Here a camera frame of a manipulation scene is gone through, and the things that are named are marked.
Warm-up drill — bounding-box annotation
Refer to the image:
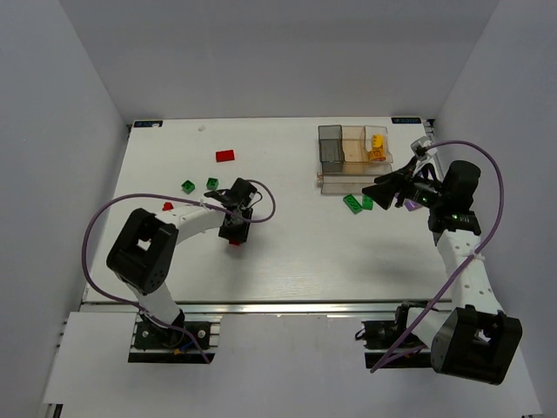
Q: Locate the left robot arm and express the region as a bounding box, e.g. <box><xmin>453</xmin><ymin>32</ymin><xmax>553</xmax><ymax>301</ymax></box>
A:
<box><xmin>106</xmin><ymin>178</ymin><xmax>258</xmax><ymax>328</ymax></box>

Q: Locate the green flat lego plate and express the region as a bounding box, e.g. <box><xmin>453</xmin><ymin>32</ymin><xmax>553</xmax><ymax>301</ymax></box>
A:
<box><xmin>343</xmin><ymin>194</ymin><xmax>363</xmax><ymax>214</ymax></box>

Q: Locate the green small lego cube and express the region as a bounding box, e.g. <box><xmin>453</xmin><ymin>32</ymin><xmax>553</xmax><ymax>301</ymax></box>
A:
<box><xmin>180</xmin><ymin>179</ymin><xmax>196</xmax><ymax>194</ymax></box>

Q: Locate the smoky grey container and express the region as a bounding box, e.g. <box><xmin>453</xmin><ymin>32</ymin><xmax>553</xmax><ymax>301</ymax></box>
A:
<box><xmin>318</xmin><ymin>125</ymin><xmax>345</xmax><ymax>174</ymax></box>

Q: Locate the left corner label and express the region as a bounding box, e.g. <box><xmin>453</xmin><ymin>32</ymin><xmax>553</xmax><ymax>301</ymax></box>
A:
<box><xmin>132</xmin><ymin>120</ymin><xmax>163</xmax><ymax>129</ymax></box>

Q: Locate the corner label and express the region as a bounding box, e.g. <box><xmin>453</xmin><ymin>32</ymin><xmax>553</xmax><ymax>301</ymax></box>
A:
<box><xmin>391</xmin><ymin>117</ymin><xmax>422</xmax><ymax>125</ymax></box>
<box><xmin>132</xmin><ymin>120</ymin><xmax>163</xmax><ymax>129</ymax></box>

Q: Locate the aluminium table rail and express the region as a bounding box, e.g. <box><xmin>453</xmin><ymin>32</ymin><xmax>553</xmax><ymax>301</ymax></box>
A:
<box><xmin>80</xmin><ymin>300</ymin><xmax>453</xmax><ymax>315</ymax></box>

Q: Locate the yellow rounded lego brick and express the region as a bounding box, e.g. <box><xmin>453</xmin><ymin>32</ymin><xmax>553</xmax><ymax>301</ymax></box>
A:
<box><xmin>372</xmin><ymin>134</ymin><xmax>384</xmax><ymax>149</ymax></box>

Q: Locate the clear container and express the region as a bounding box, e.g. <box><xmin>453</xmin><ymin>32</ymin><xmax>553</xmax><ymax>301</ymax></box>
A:
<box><xmin>364</xmin><ymin>125</ymin><xmax>393</xmax><ymax>164</ymax></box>

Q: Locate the green lego brick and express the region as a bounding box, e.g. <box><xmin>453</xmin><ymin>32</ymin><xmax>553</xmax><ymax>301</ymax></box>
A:
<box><xmin>361</xmin><ymin>195</ymin><xmax>374</xmax><ymax>211</ymax></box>

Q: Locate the small red lego brick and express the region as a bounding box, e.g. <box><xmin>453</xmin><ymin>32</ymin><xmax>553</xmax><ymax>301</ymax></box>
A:
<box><xmin>162</xmin><ymin>202</ymin><xmax>174</xmax><ymax>212</ymax></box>

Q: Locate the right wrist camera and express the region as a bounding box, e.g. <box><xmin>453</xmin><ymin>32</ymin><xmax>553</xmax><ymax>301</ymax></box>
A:
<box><xmin>411</xmin><ymin>136</ymin><xmax>437</xmax><ymax>159</ymax></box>

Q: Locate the right corner label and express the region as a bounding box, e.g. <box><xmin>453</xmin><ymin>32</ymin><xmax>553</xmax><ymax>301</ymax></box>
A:
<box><xmin>391</xmin><ymin>117</ymin><xmax>422</xmax><ymax>125</ymax></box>

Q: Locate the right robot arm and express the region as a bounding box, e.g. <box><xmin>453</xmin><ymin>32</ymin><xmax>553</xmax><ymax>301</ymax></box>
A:
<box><xmin>362</xmin><ymin>158</ymin><xmax>522</xmax><ymax>385</ymax></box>

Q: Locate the yellow square lego brick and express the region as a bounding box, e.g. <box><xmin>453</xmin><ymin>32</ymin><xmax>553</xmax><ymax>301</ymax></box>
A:
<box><xmin>368</xmin><ymin>148</ymin><xmax>386</xmax><ymax>162</ymax></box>

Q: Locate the purple small lego brick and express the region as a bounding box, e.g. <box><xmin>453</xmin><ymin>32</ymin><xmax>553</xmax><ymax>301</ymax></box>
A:
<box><xmin>404</xmin><ymin>199</ymin><xmax>421</xmax><ymax>212</ymax></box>

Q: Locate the red flat lego brick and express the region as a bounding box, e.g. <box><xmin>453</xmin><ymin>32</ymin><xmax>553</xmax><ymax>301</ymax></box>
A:
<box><xmin>215</xmin><ymin>150</ymin><xmax>235</xmax><ymax>163</ymax></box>

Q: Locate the amber container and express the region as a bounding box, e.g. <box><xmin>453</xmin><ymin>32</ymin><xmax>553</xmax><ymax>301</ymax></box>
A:
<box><xmin>341</xmin><ymin>125</ymin><xmax>369</xmax><ymax>175</ymax></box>

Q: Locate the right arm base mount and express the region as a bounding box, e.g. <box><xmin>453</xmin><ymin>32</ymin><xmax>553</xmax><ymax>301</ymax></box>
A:
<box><xmin>354</xmin><ymin>303</ymin><xmax>432</xmax><ymax>370</ymax></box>

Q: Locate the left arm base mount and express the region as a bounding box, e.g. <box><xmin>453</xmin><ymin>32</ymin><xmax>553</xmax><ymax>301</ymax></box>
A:
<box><xmin>128</xmin><ymin>316</ymin><xmax>219</xmax><ymax>364</ymax></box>

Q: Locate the long clear tray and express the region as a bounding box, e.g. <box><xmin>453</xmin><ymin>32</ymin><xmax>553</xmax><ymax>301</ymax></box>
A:
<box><xmin>317</xmin><ymin>163</ymin><xmax>392</xmax><ymax>195</ymax></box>

